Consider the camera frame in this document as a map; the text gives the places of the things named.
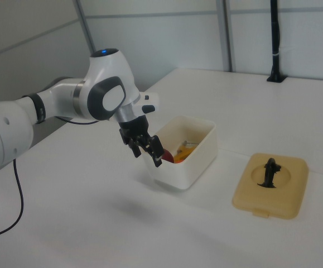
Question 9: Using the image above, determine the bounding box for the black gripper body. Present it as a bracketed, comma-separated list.
[118, 116, 151, 145]

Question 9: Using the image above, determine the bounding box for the red apple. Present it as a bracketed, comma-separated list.
[161, 149, 175, 164]

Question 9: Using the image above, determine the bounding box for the white plastic container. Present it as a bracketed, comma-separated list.
[142, 115, 218, 192]

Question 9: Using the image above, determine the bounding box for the beige container lid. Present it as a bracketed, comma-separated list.
[232, 152, 310, 221]

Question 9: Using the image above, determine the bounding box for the yellow clamp tool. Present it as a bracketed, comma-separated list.
[177, 140, 200, 160]

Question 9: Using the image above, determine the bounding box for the black pole with base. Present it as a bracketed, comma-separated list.
[266, 0, 287, 84]

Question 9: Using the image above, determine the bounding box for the black lid handle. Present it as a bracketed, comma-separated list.
[257, 157, 282, 189]

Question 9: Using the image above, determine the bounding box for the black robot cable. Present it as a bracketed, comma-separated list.
[0, 116, 101, 239]

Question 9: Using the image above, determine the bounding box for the grey partition post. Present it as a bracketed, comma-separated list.
[216, 0, 237, 73]

